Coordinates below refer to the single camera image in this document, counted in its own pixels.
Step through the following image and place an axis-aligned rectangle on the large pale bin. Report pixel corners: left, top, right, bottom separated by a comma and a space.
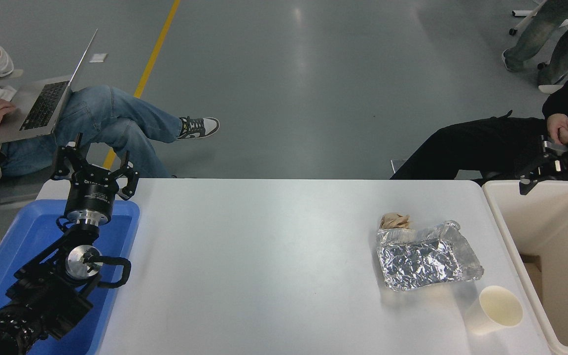
482, 180, 568, 355

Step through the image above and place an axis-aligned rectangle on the person with laptop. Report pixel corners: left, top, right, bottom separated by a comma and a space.
0, 22, 220, 180

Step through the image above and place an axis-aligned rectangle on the silver laptop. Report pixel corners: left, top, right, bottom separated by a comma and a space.
0, 28, 98, 146

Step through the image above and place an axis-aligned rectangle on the crumpled silver foil tray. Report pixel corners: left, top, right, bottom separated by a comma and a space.
376, 220, 485, 291

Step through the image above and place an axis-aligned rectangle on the crumpled tan paper ball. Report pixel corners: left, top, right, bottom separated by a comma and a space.
379, 212, 412, 230

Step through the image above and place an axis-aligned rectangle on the seated person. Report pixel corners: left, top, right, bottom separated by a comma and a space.
391, 59, 568, 180

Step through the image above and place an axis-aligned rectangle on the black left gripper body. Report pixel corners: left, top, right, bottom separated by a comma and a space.
65, 165, 127, 215

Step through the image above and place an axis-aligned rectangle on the white paper cup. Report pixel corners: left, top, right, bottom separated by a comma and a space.
464, 285, 524, 336

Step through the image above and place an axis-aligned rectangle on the standing person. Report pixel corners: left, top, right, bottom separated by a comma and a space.
501, 0, 568, 94

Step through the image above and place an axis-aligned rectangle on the grey chair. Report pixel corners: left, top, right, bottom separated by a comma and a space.
0, 168, 68, 249

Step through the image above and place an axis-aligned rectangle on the blue plastic tray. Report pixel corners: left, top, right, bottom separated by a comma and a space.
0, 199, 141, 355

